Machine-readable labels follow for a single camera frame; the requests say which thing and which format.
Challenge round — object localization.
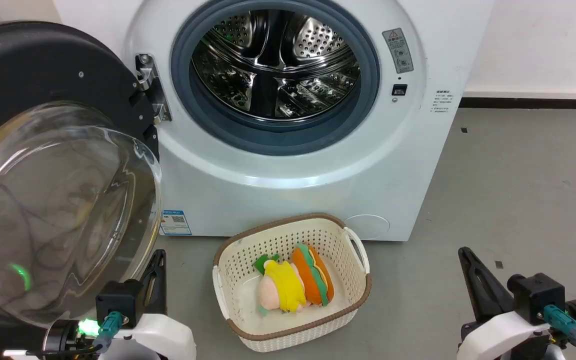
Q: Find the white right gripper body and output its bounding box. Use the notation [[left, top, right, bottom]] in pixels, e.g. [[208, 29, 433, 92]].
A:
[[456, 310, 553, 360]]

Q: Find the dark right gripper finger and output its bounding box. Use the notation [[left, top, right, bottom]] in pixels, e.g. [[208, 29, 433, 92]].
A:
[[457, 246, 495, 323], [465, 247, 515, 315]]

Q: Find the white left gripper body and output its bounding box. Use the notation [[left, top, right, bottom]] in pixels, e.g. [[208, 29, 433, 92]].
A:
[[99, 312, 197, 360]]

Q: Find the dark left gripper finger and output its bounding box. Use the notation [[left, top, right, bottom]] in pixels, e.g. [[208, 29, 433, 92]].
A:
[[139, 251, 161, 317], [151, 249, 168, 316]]

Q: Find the washer door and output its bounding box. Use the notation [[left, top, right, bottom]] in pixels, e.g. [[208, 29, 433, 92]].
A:
[[0, 20, 163, 337]]

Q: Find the white front-load washing machine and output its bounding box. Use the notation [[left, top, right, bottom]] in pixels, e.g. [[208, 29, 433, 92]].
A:
[[52, 0, 495, 243]]

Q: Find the metal door hinge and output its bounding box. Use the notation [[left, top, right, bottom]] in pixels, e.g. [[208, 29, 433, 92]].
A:
[[135, 53, 173, 124]]

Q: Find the blue QR label sticker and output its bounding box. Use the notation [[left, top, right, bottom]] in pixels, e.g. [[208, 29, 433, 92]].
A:
[[160, 210, 193, 236]]

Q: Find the cream perforated laundry basket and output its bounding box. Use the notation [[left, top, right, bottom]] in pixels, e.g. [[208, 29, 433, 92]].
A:
[[212, 213, 373, 353]]

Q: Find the black left cylindrical motor housing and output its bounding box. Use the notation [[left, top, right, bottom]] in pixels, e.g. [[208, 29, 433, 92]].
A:
[[43, 319, 82, 360]]

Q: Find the pink doll with yellow clothes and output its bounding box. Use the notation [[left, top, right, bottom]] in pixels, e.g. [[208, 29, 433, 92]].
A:
[[253, 253, 310, 316]]

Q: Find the round filter cover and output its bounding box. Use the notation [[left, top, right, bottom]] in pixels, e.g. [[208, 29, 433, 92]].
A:
[[343, 214, 391, 241]]

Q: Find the orange hamburger plush toy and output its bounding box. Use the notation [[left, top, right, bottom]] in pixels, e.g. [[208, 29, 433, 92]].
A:
[[291, 243, 335, 308]]

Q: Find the stainless steel drum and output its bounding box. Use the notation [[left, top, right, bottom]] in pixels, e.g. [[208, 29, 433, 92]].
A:
[[190, 9, 362, 121]]

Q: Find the grey warning sticker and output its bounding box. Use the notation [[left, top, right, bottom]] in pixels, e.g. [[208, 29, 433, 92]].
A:
[[381, 27, 415, 75]]

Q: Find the left teal connector cable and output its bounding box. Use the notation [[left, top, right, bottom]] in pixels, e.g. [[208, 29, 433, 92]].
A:
[[28, 310, 124, 359]]

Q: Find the teal connector cable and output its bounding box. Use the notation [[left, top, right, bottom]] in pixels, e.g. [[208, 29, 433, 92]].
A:
[[542, 304, 576, 360], [28, 310, 124, 359]]

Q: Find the right teal connector cable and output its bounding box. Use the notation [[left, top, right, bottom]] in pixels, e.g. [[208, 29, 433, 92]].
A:
[[542, 304, 576, 360]]

